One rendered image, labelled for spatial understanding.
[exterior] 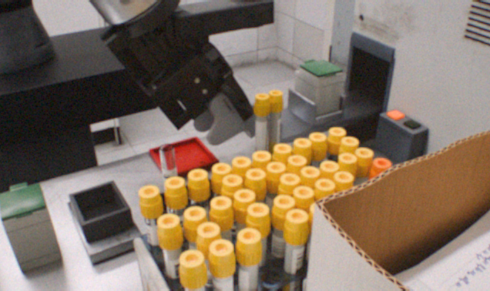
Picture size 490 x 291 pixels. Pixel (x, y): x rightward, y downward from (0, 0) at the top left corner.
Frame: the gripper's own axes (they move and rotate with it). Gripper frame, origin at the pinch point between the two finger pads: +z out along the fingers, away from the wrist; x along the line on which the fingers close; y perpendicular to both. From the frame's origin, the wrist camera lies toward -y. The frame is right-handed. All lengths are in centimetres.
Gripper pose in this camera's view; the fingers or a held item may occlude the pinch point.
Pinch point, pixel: (251, 125)
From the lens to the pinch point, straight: 54.3
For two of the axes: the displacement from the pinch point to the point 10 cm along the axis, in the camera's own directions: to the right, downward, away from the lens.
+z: 4.4, 6.1, 6.6
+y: -7.5, 6.5, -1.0
